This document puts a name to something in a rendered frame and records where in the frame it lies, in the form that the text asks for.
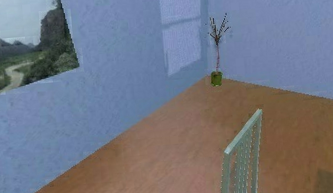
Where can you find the pale green slatted chair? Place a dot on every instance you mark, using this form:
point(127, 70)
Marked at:
point(243, 154)

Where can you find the bare plant in green pot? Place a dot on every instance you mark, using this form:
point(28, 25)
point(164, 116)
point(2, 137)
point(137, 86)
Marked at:
point(217, 78)

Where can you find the window with landscape view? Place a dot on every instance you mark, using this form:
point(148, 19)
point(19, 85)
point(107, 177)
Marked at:
point(10, 51)

